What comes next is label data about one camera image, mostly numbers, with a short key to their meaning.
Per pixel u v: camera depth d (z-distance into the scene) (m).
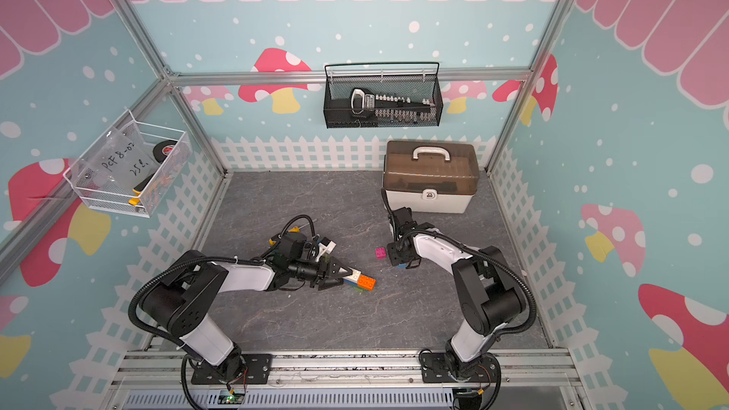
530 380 0.73
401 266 0.84
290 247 0.74
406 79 0.89
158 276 0.45
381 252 0.94
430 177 1.09
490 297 0.46
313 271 0.80
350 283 0.84
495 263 0.45
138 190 0.63
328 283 0.80
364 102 0.89
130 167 0.69
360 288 0.87
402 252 0.80
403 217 0.76
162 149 0.79
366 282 0.85
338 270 0.84
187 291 0.48
